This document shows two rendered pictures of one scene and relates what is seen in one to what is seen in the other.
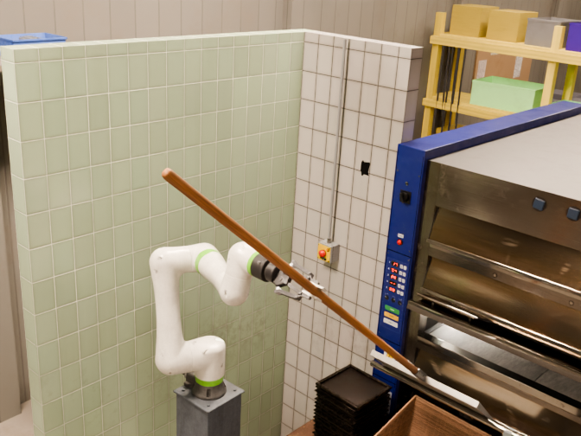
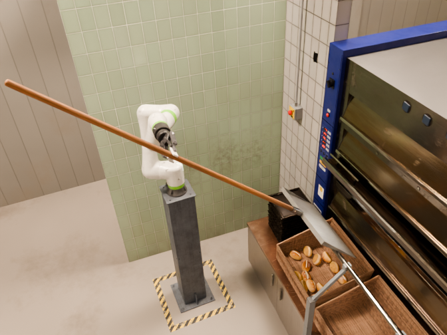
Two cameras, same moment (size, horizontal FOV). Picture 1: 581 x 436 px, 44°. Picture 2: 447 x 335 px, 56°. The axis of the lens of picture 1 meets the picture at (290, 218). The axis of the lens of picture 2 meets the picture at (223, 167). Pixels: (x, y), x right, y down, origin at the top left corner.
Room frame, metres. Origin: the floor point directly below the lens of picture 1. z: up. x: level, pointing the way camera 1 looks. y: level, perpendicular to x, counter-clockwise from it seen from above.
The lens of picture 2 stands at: (0.75, -1.18, 3.14)
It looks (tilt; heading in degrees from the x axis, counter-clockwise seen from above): 37 degrees down; 30
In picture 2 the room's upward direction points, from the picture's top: 3 degrees counter-clockwise
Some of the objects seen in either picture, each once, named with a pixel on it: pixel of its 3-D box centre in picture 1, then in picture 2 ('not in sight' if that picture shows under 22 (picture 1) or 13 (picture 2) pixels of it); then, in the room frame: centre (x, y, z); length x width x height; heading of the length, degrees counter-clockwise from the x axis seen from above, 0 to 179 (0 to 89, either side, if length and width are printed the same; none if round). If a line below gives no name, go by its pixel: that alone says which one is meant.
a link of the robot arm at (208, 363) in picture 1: (207, 359); (172, 173); (2.60, 0.32, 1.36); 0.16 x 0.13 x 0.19; 112
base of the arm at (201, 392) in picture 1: (200, 379); (174, 183); (2.64, 0.35, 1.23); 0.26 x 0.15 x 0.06; 51
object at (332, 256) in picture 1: (328, 251); (295, 111); (3.60, -0.22, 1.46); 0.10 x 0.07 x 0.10; 48
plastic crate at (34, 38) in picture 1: (30, 45); not in sight; (3.92, 1.46, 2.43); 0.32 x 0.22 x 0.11; 141
